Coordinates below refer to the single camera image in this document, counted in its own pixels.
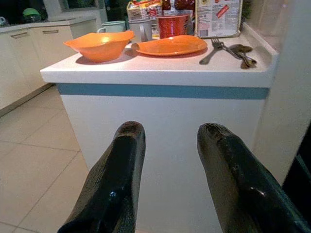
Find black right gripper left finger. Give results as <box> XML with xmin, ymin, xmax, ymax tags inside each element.
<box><xmin>57</xmin><ymin>120</ymin><xmax>146</xmax><ymax>233</ymax></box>

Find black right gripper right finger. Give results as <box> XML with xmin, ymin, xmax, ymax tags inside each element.
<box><xmin>196</xmin><ymin>122</ymin><xmax>311</xmax><ymax>233</ymax></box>

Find metal fork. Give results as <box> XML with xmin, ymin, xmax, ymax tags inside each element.
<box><xmin>199</xmin><ymin>35</ymin><xmax>225</xmax><ymax>65</ymax></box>

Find black appliance front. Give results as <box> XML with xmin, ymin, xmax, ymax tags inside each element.
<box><xmin>283</xmin><ymin>126</ymin><xmax>311</xmax><ymax>219</ymax></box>

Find white kitchen counter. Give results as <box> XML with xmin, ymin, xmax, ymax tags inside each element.
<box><xmin>40</xmin><ymin>23</ymin><xmax>279</xmax><ymax>233</ymax></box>

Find metal spoon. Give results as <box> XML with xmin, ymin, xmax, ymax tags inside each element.
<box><xmin>228</xmin><ymin>44</ymin><xmax>258</xmax><ymax>65</ymax></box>
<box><xmin>220</xmin><ymin>45</ymin><xmax>251</xmax><ymax>70</ymax></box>

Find orange plastic bowl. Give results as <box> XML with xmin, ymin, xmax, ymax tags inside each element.
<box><xmin>63</xmin><ymin>30</ymin><xmax>136</xmax><ymax>63</ymax></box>

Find orange plastic plate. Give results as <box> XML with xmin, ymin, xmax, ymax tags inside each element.
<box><xmin>131</xmin><ymin>34</ymin><xmax>208</xmax><ymax>58</ymax></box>

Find cream kitchen cabinets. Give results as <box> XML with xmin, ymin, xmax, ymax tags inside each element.
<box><xmin>0</xmin><ymin>14</ymin><xmax>103</xmax><ymax>117</ymax></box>

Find grey mug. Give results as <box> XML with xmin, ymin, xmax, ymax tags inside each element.
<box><xmin>128</xmin><ymin>18</ymin><xmax>153</xmax><ymax>42</ymax></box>

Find mint green mug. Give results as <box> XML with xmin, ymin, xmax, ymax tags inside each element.
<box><xmin>97</xmin><ymin>20</ymin><xmax>126</xmax><ymax>34</ymax></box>

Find red mug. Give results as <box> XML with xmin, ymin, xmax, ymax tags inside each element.
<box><xmin>156</xmin><ymin>14</ymin><xmax>190</xmax><ymax>39</ymax></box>

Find white printed food box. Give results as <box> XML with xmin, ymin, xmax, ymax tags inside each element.
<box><xmin>194</xmin><ymin>0</ymin><xmax>243</xmax><ymax>39</ymax></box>

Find yellow noodle packet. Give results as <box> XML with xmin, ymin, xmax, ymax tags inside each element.
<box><xmin>126</xmin><ymin>0</ymin><xmax>163</xmax><ymax>21</ymax></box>

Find green plastic container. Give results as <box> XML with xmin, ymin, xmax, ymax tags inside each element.
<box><xmin>23</xmin><ymin>8</ymin><xmax>42</xmax><ymax>22</ymax></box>

